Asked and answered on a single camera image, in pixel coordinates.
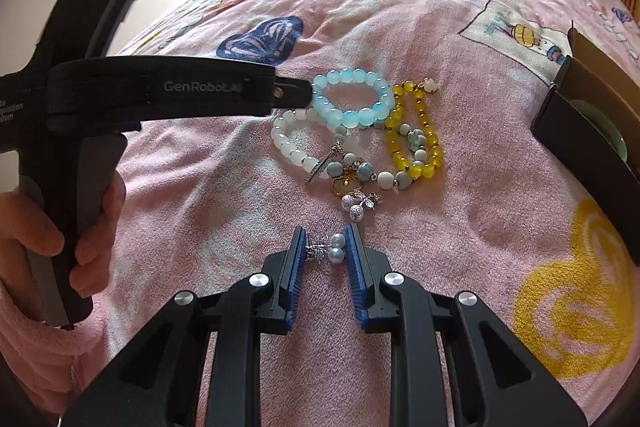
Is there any silver ball charm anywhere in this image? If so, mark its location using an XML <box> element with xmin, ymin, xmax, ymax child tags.
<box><xmin>341</xmin><ymin>191</ymin><xmax>381</xmax><ymax>223</ymax></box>

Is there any light blue bead bracelet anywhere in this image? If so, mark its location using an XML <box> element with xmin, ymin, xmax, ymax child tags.
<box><xmin>310</xmin><ymin>67</ymin><xmax>396</xmax><ymax>129</ymax></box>

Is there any grey pearl earring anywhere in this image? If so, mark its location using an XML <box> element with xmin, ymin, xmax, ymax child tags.
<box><xmin>306</xmin><ymin>233</ymin><xmax>346</xmax><ymax>265</ymax></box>

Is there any yellow bead bracelet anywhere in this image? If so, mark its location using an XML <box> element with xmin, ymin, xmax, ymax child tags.
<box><xmin>382</xmin><ymin>78</ymin><xmax>445</xmax><ymax>184</ymax></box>

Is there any blue white charm bracelet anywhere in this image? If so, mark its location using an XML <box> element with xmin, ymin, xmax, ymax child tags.
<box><xmin>305</xmin><ymin>121</ymin><xmax>432</xmax><ymax>198</ymax></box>

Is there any green jade bangle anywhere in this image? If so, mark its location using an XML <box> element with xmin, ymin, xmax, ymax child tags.
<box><xmin>570</xmin><ymin>98</ymin><xmax>628</xmax><ymax>161</ymax></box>

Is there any white bead bracelet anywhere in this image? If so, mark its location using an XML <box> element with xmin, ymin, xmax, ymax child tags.
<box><xmin>270</xmin><ymin>107</ymin><xmax>359</xmax><ymax>180</ymax></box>

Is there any pink patterned blanket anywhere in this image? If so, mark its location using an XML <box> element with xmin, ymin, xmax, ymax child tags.
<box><xmin>96</xmin><ymin>0</ymin><xmax>639</xmax><ymax>421</ymax></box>

